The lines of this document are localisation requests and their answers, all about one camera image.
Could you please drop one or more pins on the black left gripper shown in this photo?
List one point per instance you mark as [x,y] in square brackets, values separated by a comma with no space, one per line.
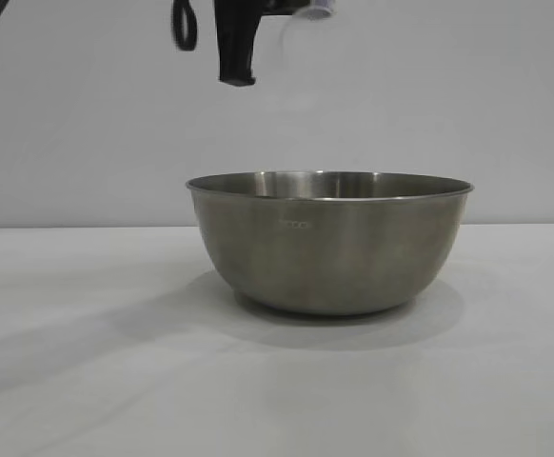
[279,4]

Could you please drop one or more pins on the stainless steel mixing bowl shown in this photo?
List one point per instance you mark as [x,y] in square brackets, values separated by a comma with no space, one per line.
[329,257]

